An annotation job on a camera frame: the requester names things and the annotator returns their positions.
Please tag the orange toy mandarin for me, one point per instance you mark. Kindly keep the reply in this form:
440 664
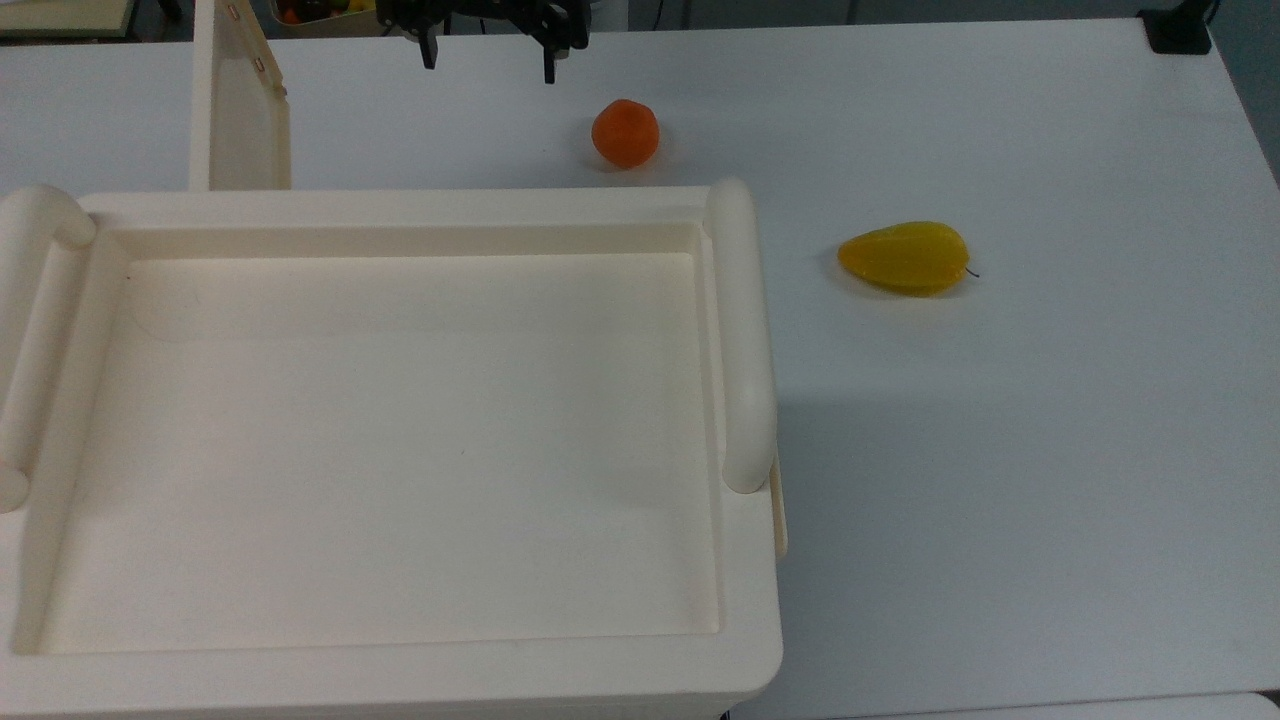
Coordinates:
625 133

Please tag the cream plastic cabinet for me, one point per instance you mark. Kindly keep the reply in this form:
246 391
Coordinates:
400 450

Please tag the bin with toy fruit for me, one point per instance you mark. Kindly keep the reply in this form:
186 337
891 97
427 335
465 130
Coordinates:
310 15

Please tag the black table clamp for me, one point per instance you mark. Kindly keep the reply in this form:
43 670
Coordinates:
1180 30

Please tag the black Franka gripper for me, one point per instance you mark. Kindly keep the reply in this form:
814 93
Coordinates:
480 12

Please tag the cream cabinet door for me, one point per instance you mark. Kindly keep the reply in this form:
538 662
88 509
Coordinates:
240 120

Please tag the yellow toy starfruit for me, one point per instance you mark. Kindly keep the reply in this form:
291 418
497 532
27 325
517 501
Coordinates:
905 258

